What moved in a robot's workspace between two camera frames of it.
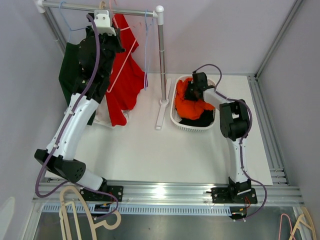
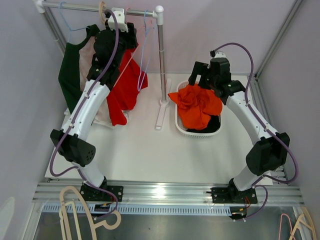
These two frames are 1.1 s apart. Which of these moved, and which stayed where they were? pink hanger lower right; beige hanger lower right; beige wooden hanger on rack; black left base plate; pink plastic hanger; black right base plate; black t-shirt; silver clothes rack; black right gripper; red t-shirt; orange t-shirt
Moved: black t-shirt; orange t-shirt; black right gripper; pink plastic hanger
Stayed: pink hanger lower right; silver clothes rack; red t-shirt; black left base plate; black right base plate; beige hanger lower right; beige wooden hanger on rack
